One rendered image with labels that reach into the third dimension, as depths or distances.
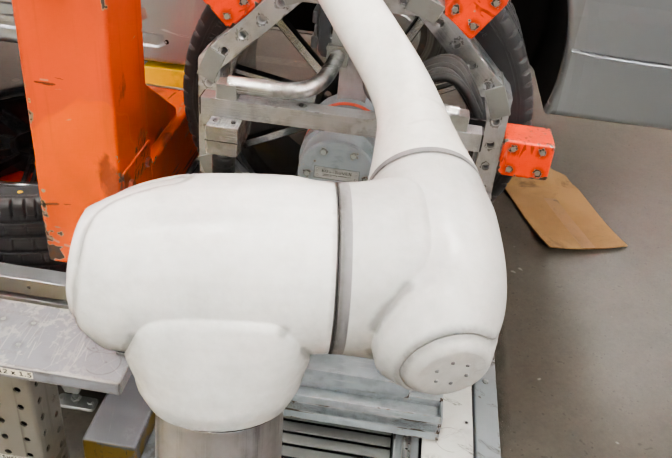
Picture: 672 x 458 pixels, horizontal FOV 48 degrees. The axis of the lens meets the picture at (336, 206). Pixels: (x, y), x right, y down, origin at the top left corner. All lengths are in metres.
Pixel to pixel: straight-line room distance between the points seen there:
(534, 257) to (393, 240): 2.14
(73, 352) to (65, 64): 0.52
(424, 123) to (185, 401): 0.30
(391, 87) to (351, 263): 0.25
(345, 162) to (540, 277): 1.46
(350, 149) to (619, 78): 0.81
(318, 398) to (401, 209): 1.26
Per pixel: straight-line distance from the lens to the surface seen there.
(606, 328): 2.44
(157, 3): 1.84
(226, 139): 1.13
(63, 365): 1.47
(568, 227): 2.85
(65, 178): 1.47
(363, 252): 0.52
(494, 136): 1.33
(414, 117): 0.67
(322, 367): 1.76
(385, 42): 0.75
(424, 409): 1.82
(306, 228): 0.52
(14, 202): 1.84
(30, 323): 1.57
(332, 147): 1.19
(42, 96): 1.40
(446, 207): 0.56
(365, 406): 1.77
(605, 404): 2.20
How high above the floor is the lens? 1.46
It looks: 32 degrees down
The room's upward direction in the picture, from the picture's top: 6 degrees clockwise
